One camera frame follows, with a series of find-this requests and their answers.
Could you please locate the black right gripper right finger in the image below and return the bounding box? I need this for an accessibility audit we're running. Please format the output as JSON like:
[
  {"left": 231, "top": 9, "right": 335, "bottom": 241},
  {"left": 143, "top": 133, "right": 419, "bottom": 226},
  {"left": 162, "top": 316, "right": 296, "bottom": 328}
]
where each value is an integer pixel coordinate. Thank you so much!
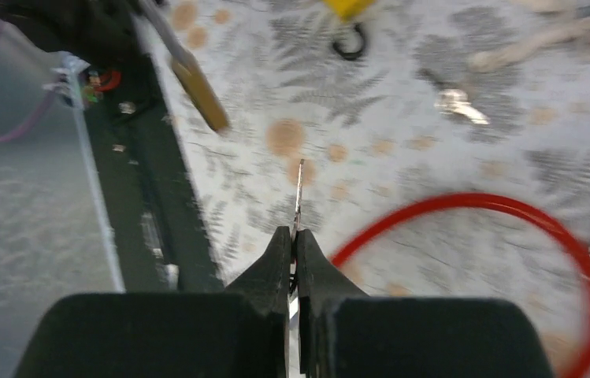
[{"left": 294, "top": 229, "right": 553, "bottom": 377}]

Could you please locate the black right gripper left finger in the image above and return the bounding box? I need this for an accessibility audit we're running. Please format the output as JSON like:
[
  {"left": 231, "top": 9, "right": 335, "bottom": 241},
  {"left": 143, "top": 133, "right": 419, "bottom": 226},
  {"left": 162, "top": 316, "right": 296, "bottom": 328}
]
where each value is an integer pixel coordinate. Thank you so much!
[{"left": 15, "top": 226, "right": 291, "bottom": 377}]

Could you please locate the silver padlock key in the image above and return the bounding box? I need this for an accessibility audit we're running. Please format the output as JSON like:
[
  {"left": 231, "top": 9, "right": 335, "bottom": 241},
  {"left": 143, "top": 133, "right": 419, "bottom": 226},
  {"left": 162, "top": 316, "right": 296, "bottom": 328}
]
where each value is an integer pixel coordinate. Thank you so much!
[{"left": 291, "top": 159, "right": 305, "bottom": 240}]

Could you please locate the red cable lock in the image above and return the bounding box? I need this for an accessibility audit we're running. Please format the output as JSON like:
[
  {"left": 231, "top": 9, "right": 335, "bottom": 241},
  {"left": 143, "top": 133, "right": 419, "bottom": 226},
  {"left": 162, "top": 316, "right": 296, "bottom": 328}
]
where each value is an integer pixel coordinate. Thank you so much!
[{"left": 330, "top": 193, "right": 590, "bottom": 377}]

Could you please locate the brass padlock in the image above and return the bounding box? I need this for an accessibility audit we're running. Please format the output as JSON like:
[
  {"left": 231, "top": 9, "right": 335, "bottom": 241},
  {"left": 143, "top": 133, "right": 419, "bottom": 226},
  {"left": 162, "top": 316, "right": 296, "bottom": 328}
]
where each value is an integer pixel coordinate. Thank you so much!
[{"left": 137, "top": 0, "right": 229, "bottom": 133}]

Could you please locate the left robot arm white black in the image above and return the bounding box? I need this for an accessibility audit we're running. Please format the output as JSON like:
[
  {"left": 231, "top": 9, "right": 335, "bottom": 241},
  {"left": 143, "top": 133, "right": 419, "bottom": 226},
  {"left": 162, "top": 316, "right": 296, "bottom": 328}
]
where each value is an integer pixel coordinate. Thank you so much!
[{"left": 0, "top": 0, "right": 141, "bottom": 67}]

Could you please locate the yellow small padlock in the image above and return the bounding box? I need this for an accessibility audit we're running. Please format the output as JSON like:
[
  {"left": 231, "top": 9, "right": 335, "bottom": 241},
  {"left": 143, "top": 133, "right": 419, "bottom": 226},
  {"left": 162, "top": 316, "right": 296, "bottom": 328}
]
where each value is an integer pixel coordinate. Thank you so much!
[{"left": 322, "top": 0, "right": 375, "bottom": 61}]

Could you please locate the colourful comic print cloth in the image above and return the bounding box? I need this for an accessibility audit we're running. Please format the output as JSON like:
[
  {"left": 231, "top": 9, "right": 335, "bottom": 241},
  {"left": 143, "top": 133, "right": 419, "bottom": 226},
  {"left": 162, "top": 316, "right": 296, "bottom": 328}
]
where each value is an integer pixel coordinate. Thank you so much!
[{"left": 467, "top": 1, "right": 590, "bottom": 72}]

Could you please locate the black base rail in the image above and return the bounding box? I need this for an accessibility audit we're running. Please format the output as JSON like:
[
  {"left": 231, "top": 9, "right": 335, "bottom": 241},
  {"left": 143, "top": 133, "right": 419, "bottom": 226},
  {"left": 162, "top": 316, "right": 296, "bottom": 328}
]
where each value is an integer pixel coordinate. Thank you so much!
[{"left": 84, "top": 55, "right": 223, "bottom": 293}]

